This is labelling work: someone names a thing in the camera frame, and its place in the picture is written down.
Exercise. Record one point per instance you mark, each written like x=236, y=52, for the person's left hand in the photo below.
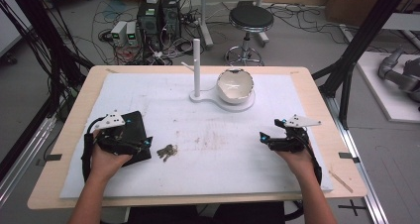
x=107, y=163

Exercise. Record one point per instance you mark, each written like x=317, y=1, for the black wallet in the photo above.
x=140, y=131

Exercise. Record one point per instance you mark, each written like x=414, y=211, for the black computer tower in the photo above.
x=149, y=24
x=171, y=14

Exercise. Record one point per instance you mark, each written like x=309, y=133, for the cardboard box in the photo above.
x=350, y=2

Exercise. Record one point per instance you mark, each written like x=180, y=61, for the bunch of keys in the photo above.
x=167, y=152

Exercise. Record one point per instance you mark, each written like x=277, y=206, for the aluminium rail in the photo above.
x=360, y=171
x=23, y=158

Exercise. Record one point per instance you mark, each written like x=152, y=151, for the grey power supply unit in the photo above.
x=132, y=33
x=118, y=33

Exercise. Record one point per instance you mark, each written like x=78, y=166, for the white bowl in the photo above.
x=235, y=87

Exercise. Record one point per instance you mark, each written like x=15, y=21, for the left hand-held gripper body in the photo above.
x=109, y=121

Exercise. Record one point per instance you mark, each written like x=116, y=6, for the black metal frame stand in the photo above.
x=43, y=45
x=363, y=39

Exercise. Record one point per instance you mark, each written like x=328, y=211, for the thin wooden stick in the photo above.
x=340, y=181

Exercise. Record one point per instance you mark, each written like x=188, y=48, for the person's right hand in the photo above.
x=298, y=164

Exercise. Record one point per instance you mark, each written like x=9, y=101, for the white floor board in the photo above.
x=379, y=91

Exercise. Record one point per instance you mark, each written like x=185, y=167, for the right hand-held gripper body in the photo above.
x=297, y=136

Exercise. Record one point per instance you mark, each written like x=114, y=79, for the black round stool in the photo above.
x=251, y=19

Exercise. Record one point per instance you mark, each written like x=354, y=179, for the white stand with pole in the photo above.
x=196, y=68

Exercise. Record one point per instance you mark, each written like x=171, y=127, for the person's black trousers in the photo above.
x=204, y=214

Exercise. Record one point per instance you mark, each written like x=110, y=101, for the black tape strip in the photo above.
x=52, y=157
x=348, y=156

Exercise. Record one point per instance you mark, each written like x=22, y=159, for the white foam mat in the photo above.
x=211, y=158

